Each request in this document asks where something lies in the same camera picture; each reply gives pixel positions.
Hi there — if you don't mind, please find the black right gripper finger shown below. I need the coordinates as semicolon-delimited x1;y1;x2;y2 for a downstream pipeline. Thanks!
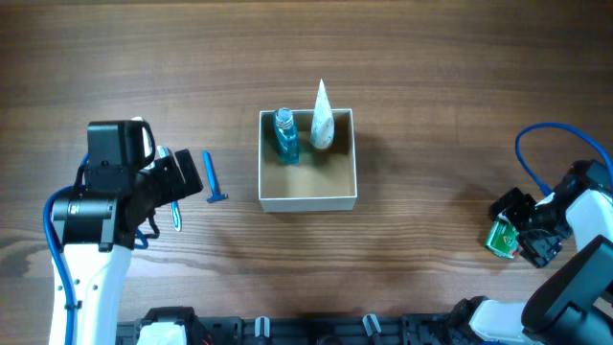
517;234;562;268
488;187;535;223

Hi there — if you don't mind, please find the white cardboard box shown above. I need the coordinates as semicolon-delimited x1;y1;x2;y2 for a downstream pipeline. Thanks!
258;108;358;213

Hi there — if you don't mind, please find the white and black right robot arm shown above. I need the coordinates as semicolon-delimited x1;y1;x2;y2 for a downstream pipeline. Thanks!
445;160;612;344

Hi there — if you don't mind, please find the white lotion tube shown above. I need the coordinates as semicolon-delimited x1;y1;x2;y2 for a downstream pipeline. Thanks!
310;80;334;150

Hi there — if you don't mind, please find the blue and white toothbrush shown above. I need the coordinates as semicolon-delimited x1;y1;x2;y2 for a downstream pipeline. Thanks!
156;145;182;232

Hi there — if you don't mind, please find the green soap box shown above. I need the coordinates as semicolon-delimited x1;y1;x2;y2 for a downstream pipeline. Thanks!
484;218;519;260

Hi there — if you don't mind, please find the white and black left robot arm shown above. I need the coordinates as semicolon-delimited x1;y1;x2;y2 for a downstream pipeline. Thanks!
43;118;203;344

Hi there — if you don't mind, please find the blue mouthwash bottle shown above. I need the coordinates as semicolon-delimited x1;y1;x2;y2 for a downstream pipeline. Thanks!
274;107;299;165

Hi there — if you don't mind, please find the blue disposable razor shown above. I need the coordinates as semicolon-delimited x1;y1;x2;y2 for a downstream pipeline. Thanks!
202;150;228;203

